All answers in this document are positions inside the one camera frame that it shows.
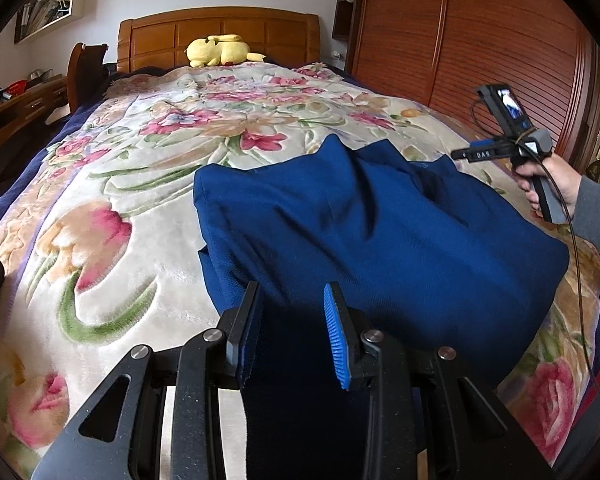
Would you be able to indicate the red round item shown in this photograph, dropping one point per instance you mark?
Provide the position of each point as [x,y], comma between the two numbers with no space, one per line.
[16,88]

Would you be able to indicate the white wall shelf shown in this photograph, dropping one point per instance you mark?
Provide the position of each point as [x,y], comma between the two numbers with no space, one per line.
[55,5]

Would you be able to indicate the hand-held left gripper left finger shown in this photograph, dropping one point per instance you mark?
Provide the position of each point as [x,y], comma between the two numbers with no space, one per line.
[247,355]

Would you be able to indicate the wooden headboard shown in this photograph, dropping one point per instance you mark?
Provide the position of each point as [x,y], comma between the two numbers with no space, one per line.
[280,35]

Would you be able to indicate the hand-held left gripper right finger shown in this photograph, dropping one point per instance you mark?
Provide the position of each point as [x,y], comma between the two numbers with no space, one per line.
[335,340]

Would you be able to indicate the wooden slatted wardrobe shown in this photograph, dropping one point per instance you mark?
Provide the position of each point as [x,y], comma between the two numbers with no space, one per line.
[430,35]

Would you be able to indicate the wooden corner shelf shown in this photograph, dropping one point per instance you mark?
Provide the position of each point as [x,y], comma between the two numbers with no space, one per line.
[347,15]

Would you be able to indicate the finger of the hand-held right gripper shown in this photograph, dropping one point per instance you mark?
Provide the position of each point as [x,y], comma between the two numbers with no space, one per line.
[480,154]

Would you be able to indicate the blue jacket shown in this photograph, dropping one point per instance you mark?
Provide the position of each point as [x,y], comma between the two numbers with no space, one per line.
[355,220]

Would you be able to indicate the wooden desk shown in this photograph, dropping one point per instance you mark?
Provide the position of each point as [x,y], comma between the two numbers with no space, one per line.
[15,120]

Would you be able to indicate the dark wooden chair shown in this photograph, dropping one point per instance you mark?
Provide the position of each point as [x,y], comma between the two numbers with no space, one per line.
[85,75]

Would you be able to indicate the navy bed sheet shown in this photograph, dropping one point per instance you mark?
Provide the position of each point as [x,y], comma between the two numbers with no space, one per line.
[10,200]

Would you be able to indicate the floral blanket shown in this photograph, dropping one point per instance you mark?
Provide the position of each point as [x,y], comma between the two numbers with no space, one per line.
[130,240]

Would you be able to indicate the person's right hand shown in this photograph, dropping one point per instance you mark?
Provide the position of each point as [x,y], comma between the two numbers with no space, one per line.
[565,185]

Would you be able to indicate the yellow plush toy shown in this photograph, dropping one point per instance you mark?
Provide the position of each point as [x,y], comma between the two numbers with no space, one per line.
[220,50]

